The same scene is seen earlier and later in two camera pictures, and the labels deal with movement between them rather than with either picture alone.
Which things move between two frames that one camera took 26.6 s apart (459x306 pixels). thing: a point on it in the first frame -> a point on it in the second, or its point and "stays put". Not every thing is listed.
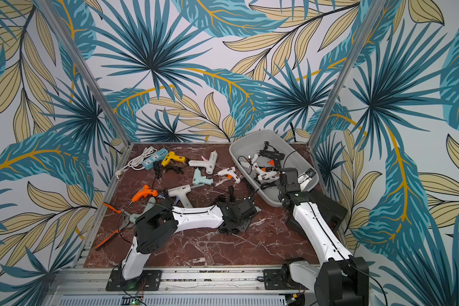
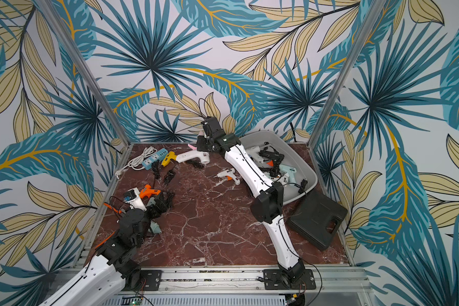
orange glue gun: [145, 191] stays put
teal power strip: [148, 162] stays put
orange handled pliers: [126, 219] stays put
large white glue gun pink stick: [208, 164] -> [203, 156]
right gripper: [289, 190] -> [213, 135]
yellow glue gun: [171, 155] stays put
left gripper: [243, 228] -> [160, 204]
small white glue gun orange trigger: [230, 173] stays put
